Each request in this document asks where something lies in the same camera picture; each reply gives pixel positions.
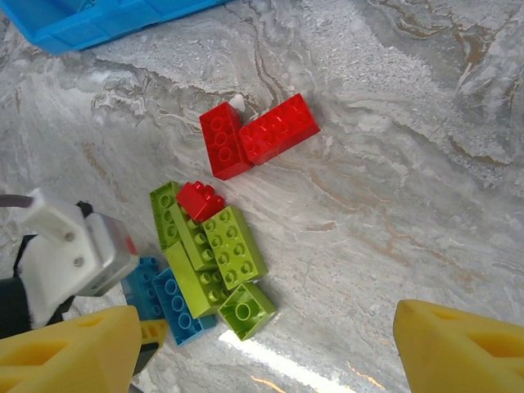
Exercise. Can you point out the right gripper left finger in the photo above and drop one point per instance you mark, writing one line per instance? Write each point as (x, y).
(102, 348)

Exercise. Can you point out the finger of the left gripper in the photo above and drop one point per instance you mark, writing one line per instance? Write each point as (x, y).
(153, 331)

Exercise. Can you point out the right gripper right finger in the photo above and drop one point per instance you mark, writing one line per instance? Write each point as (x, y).
(430, 348)

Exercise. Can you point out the light blue lego brick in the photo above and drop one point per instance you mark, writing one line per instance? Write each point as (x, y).
(143, 282)

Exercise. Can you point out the small green lego brick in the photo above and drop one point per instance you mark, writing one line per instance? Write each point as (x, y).
(262, 307)

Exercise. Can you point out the small red lego brick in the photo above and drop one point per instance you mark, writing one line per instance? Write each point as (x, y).
(198, 202)

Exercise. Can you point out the darker blue lego brick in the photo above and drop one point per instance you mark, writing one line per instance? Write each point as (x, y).
(192, 327)

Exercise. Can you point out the blue three-compartment plastic bin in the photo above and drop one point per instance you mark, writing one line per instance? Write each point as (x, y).
(82, 28)

